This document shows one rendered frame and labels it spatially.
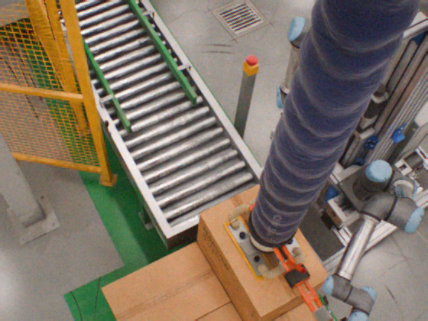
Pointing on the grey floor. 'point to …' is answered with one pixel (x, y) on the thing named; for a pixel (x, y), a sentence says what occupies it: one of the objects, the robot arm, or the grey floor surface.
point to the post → (244, 97)
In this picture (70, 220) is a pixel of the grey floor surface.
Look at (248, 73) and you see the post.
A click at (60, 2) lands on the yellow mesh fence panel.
